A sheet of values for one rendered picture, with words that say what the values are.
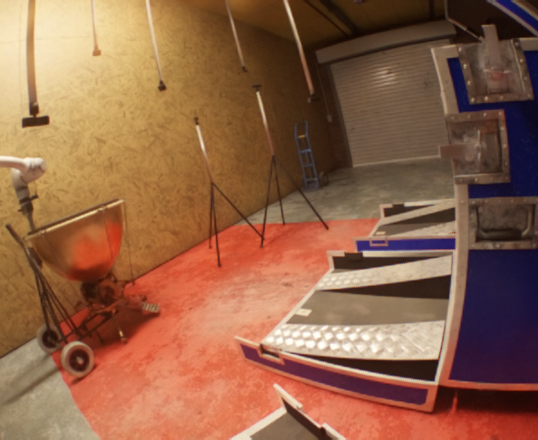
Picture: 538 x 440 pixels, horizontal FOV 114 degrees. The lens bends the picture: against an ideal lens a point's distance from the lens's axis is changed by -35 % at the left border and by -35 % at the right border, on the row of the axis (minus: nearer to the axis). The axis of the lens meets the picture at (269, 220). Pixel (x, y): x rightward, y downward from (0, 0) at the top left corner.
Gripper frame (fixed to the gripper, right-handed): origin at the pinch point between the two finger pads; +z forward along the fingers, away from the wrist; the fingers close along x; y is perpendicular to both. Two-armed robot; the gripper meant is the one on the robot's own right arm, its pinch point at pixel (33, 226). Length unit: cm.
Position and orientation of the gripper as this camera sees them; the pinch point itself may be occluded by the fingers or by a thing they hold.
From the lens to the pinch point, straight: 176.7
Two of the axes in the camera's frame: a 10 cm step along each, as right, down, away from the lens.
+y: -3.8, 3.2, -8.7
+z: 2.3, 9.4, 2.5
